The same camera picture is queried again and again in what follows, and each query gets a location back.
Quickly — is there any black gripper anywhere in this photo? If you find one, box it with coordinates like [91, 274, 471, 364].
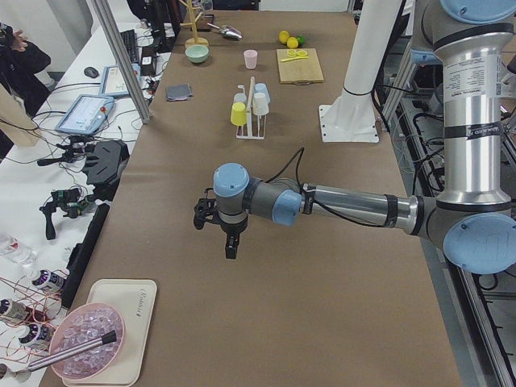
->
[193, 187, 247, 259]

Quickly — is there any pink plastic cup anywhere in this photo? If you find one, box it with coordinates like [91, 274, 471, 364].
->
[243, 49, 258, 69]

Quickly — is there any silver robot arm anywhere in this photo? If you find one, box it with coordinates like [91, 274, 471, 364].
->
[193, 1, 515, 274]

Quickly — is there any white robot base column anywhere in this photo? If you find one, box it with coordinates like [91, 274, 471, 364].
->
[319, 0, 404, 143]

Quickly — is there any white cup holder rack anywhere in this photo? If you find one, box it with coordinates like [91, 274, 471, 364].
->
[234, 77, 268, 140]

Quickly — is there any yellow plastic cup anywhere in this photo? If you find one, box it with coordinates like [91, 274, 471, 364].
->
[230, 102, 247, 127]

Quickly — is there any cream plastic cup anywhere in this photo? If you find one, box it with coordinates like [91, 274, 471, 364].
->
[252, 92, 269, 116]

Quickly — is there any grey plastic cup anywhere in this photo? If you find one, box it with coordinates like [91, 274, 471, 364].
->
[233, 93, 248, 105]

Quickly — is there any light blue plastic cup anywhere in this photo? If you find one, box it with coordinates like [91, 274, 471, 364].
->
[255, 82, 271, 103]

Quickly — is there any cream plastic tray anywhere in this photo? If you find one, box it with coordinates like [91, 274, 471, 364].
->
[63, 279, 157, 386]

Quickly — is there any black stand plate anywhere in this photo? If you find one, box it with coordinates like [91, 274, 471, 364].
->
[81, 140, 130, 201]

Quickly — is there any grey folded cloth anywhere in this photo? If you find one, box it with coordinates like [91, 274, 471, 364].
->
[165, 83, 193, 102]

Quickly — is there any pink bowl of ice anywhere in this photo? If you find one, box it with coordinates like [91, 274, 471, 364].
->
[49, 303, 125, 381]

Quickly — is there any bamboo cutting board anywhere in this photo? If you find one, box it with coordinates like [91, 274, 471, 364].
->
[276, 48, 324, 84]

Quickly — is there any blue teach pendant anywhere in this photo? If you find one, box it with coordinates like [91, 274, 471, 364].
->
[56, 94, 114, 135]
[99, 65, 129, 98]

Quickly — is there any green ceramic bowl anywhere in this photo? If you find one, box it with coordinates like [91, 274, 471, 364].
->
[185, 44, 210, 64]

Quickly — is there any yellow plastic knife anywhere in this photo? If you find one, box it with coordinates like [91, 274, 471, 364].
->
[280, 56, 310, 63]

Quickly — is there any wooden mug tree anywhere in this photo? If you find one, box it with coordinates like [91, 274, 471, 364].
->
[180, 0, 209, 48]

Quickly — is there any yellow lemon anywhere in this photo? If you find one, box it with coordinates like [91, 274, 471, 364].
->
[286, 36, 299, 49]
[278, 30, 290, 44]

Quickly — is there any metal scoop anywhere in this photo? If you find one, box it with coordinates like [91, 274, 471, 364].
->
[207, 23, 243, 40]

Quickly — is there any black computer mouse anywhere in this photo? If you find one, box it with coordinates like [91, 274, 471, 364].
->
[83, 66, 99, 79]

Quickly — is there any person in dark clothes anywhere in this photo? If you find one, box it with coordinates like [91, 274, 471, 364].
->
[0, 19, 52, 162]

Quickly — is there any metal tongs handle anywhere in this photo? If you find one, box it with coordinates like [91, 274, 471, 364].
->
[27, 331, 117, 372]

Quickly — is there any aluminium frame post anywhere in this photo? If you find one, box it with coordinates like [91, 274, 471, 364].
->
[92, 0, 151, 124]

